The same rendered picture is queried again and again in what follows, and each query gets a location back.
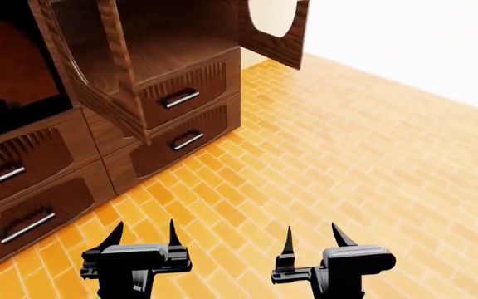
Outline wooden cabinet door, oval cutout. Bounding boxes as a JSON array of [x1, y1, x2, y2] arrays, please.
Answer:
[[237, 0, 310, 71]]

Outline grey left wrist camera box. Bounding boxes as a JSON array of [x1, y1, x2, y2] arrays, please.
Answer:
[[98, 243, 170, 267]]

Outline wooden cabinet door, curved edge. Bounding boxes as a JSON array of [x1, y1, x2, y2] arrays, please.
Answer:
[[47, 0, 154, 146]]

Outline brown wooden cabinet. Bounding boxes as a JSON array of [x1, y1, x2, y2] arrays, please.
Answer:
[[0, 0, 243, 272]]

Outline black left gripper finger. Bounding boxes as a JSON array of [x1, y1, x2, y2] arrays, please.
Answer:
[[96, 221, 125, 251], [167, 218, 186, 248]]

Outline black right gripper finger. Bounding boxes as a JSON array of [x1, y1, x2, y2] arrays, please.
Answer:
[[330, 221, 355, 249], [279, 225, 296, 257]]

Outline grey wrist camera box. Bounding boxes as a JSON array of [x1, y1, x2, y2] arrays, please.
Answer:
[[321, 243, 398, 277], [98, 243, 170, 267]]

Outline small wooden drawer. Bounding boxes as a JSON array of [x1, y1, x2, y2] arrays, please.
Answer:
[[101, 92, 242, 194], [136, 48, 242, 130]]

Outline wide wooden drawer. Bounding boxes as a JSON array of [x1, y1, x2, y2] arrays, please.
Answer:
[[0, 107, 101, 213], [0, 159, 115, 272]]

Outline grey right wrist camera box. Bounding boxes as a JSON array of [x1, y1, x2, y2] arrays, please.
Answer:
[[321, 243, 398, 277]]

